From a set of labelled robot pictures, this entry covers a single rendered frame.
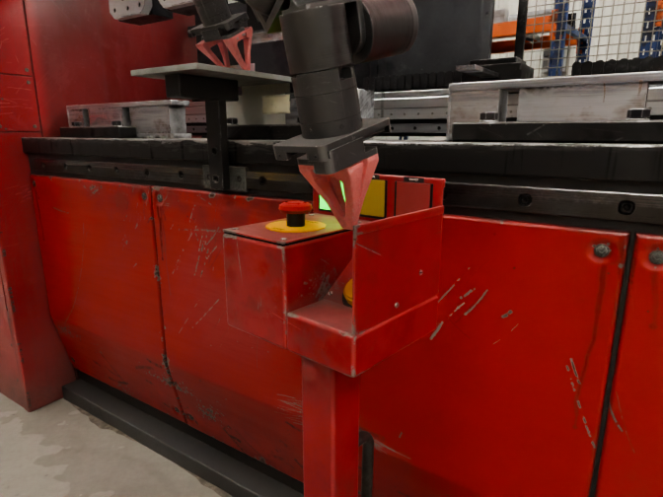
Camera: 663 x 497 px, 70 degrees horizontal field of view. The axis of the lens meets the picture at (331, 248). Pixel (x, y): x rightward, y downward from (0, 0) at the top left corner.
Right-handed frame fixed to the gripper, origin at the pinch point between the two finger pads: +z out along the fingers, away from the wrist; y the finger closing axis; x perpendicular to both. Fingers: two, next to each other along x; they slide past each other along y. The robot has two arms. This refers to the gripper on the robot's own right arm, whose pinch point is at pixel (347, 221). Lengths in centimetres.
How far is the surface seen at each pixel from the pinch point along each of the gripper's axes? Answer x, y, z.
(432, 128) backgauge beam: 28, 64, 6
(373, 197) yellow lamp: 4.7, 10.4, 1.7
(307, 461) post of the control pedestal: 7.2, -7.4, 31.1
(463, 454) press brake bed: 0, 18, 49
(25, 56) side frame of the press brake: 137, 22, -27
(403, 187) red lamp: 0.5, 10.8, 0.3
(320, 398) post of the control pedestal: 4.8, -5.0, 21.7
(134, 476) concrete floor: 82, -11, 79
